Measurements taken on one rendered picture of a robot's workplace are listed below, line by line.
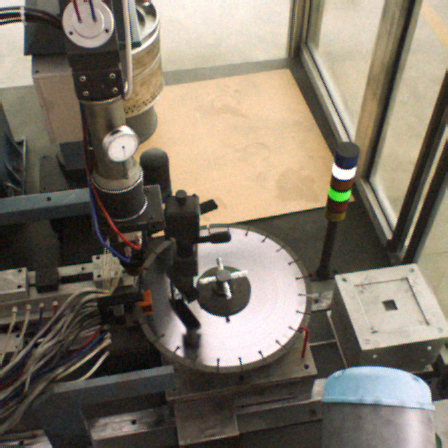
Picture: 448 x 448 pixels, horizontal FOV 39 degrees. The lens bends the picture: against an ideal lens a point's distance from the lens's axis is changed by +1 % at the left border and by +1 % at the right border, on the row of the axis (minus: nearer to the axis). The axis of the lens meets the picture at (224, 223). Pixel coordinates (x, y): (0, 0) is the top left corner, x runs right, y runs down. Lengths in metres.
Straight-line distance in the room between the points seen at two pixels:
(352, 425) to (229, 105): 1.42
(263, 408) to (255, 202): 0.58
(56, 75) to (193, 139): 0.99
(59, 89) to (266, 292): 0.59
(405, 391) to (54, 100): 0.59
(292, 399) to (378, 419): 0.70
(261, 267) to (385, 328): 0.27
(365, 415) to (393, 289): 0.72
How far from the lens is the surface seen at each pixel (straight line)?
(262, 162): 1.79
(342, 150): 1.25
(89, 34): 0.81
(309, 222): 1.66
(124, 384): 1.14
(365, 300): 1.35
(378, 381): 0.70
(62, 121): 0.96
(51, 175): 1.55
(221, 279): 1.22
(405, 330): 1.33
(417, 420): 0.70
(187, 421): 1.28
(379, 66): 1.55
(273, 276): 1.29
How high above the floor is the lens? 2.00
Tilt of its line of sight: 50 degrees down
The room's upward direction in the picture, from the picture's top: straight up
